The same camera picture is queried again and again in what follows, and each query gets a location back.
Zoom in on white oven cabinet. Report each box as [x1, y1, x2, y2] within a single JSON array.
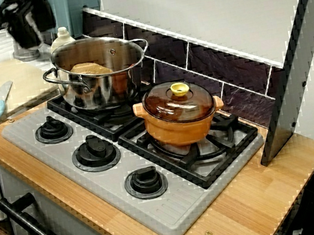
[[0, 135, 155, 235]]

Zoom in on tan toy bread loaf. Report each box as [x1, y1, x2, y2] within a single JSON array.
[[70, 58, 114, 82]]

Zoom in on dark tile backsplash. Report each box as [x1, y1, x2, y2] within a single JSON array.
[[78, 0, 295, 158]]

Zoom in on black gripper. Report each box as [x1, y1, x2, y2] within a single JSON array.
[[0, 0, 61, 54]]

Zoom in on brown glass lid yellow knob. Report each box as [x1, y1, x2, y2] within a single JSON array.
[[139, 74, 218, 131]]

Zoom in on black burner grate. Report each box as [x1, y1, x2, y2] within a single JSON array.
[[114, 100, 267, 203], [44, 79, 161, 153]]

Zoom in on white plastic bottle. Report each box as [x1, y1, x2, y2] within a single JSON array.
[[47, 25, 77, 55]]

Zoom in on light wooden cutting board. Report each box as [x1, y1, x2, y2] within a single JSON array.
[[0, 52, 67, 136]]

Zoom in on black hood side panel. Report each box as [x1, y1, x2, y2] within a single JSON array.
[[231, 0, 314, 168]]

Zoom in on teal blue box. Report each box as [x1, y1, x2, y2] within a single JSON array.
[[44, 0, 111, 43]]

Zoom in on stainless steel pot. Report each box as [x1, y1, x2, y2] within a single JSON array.
[[37, 28, 159, 120]]

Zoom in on orange toy pot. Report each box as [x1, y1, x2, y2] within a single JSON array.
[[131, 88, 231, 155]]

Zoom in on black stove knob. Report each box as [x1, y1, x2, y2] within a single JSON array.
[[68, 130, 124, 177], [122, 163, 171, 204], [32, 113, 74, 147]]

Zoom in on grey toy stove top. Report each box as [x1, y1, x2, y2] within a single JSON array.
[[0, 69, 280, 235]]

